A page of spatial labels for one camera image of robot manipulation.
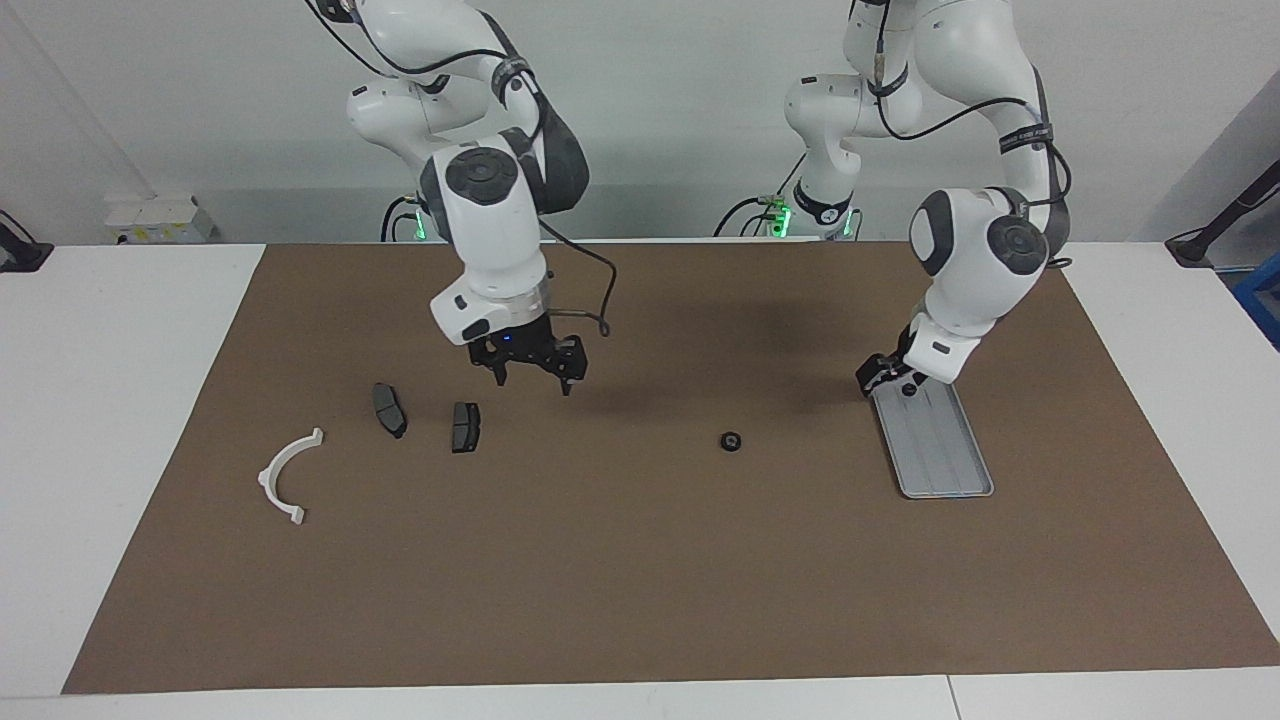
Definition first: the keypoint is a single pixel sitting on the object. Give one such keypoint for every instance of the rectangular dark brake pad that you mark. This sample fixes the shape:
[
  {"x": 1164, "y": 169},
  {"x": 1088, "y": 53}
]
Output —
[{"x": 466, "y": 427}]

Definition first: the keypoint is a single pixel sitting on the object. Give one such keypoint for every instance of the black angled stand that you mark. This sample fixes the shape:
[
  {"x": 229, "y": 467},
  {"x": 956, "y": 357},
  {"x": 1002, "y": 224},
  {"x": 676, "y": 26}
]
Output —
[{"x": 1225, "y": 215}]

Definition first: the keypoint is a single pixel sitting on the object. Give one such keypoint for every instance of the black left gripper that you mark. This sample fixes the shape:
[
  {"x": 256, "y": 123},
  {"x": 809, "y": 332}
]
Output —
[{"x": 892, "y": 362}]

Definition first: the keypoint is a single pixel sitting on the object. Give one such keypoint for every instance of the white power strip box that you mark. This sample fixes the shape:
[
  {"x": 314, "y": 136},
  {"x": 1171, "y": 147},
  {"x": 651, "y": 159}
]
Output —
[{"x": 160, "y": 220}]

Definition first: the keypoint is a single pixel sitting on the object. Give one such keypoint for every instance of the tapered dark brake pad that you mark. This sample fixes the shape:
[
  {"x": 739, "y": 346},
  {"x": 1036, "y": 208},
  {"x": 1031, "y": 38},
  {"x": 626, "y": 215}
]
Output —
[{"x": 389, "y": 410}]

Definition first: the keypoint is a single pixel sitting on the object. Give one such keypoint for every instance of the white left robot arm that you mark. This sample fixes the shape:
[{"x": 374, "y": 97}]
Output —
[{"x": 980, "y": 270}]

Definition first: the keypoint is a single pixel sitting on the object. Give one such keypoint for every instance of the blue plastic bin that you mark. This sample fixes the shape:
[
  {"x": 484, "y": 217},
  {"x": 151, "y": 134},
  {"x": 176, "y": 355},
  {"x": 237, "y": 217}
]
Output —
[{"x": 1262, "y": 300}]

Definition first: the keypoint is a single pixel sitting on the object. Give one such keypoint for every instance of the black desk clamp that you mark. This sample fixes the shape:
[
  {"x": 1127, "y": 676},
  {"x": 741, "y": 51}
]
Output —
[{"x": 20, "y": 250}]

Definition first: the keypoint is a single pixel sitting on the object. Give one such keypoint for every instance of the brown table mat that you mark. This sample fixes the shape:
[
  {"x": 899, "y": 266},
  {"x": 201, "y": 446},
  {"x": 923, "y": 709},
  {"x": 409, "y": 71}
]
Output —
[{"x": 640, "y": 580}]

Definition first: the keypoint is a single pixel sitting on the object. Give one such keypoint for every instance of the white curved plastic bracket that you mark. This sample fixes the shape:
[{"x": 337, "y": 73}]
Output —
[{"x": 272, "y": 482}]

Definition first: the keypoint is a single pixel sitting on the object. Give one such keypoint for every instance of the silver metal tray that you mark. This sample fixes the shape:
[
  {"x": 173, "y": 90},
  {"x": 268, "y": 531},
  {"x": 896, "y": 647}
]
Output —
[{"x": 942, "y": 460}]

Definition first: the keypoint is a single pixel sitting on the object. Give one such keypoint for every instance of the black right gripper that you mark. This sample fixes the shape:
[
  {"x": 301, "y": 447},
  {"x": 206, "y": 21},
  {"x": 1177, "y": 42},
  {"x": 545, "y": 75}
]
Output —
[{"x": 530, "y": 350}]

